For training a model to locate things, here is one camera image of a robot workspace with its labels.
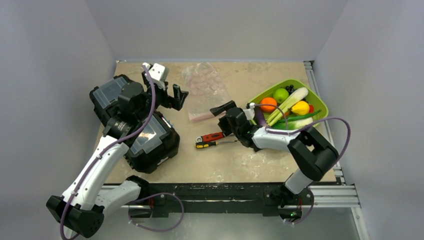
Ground green plastic basin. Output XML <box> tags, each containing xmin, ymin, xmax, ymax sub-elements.
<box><xmin>248</xmin><ymin>79</ymin><xmax>328</xmax><ymax>126</ymax></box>

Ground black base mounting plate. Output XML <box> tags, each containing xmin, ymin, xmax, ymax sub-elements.
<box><xmin>141</xmin><ymin>182</ymin><xmax>314</xmax><ymax>218</ymax></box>

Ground green apple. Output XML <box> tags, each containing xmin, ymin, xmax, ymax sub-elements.
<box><xmin>273</xmin><ymin>88</ymin><xmax>289</xmax><ymax>104</ymax></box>

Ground purple eggplant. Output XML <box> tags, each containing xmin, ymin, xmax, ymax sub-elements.
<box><xmin>254</xmin><ymin>106</ymin><xmax>268</xmax><ymax>127</ymax></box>

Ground red handled adjustable wrench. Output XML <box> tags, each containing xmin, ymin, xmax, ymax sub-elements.
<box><xmin>195</xmin><ymin>131</ymin><xmax>225</xmax><ymax>143</ymax></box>

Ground celery stalk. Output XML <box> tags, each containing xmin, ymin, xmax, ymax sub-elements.
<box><xmin>266</xmin><ymin>87</ymin><xmax>309</xmax><ymax>126</ymax></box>

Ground yellow lemon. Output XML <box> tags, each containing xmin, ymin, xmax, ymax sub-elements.
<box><xmin>290</xmin><ymin>100</ymin><xmax>310</xmax><ymax>116</ymax></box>

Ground green chili pepper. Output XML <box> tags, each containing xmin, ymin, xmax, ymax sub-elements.
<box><xmin>287</xmin><ymin>110</ymin><xmax>321</xmax><ymax>122</ymax></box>

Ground black toolbox far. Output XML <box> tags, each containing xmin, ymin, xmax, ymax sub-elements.
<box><xmin>89</xmin><ymin>74</ymin><xmax>136</xmax><ymax>127</ymax></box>

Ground clear zip top bag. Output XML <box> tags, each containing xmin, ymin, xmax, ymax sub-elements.
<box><xmin>181</xmin><ymin>62</ymin><xmax>232</xmax><ymax>122</ymax></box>

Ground black toolbox near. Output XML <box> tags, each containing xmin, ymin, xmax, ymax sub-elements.
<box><xmin>124</xmin><ymin>111</ymin><xmax>180</xmax><ymax>174</ymax></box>

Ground orange tangerine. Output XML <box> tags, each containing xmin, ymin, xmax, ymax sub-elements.
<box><xmin>259</xmin><ymin>97</ymin><xmax>278</xmax><ymax>114</ymax></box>

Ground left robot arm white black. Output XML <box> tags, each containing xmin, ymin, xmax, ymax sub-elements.
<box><xmin>46</xmin><ymin>70</ymin><xmax>189</xmax><ymax>240</ymax></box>

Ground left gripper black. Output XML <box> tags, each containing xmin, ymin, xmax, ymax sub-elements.
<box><xmin>136</xmin><ymin>71</ymin><xmax>187</xmax><ymax>121</ymax></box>

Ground black toolbox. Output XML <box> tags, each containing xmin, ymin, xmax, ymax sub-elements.
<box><xmin>124</xmin><ymin>111</ymin><xmax>180</xmax><ymax>174</ymax></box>
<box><xmin>89</xmin><ymin>74</ymin><xmax>136</xmax><ymax>127</ymax></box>

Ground dark grapes bunch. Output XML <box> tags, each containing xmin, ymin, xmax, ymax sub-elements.
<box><xmin>285</xmin><ymin>84</ymin><xmax>296</xmax><ymax>95</ymax></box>

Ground yellow black screwdriver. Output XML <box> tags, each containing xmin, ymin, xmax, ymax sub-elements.
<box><xmin>195</xmin><ymin>140</ymin><xmax>237</xmax><ymax>149</ymax></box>

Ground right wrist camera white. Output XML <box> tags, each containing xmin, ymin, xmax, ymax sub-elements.
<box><xmin>243</xmin><ymin>102</ymin><xmax>256</xmax><ymax>121</ymax></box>

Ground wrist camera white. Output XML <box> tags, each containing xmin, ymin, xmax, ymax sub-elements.
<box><xmin>148</xmin><ymin>63</ymin><xmax>169</xmax><ymax>91</ymax></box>
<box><xmin>243</xmin><ymin>102</ymin><xmax>256</xmax><ymax>121</ymax></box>

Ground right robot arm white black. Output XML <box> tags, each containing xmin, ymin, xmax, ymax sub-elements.
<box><xmin>210</xmin><ymin>100</ymin><xmax>340</xmax><ymax>204</ymax></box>

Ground red tomato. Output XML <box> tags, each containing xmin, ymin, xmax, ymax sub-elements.
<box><xmin>308</xmin><ymin>105</ymin><xmax>315</xmax><ymax>114</ymax></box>

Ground bok choy green white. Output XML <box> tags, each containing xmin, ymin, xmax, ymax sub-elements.
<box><xmin>271</xmin><ymin>117</ymin><xmax>313</xmax><ymax>130</ymax></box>

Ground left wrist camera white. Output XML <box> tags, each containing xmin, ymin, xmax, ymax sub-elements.
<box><xmin>148</xmin><ymin>63</ymin><xmax>169</xmax><ymax>91</ymax></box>

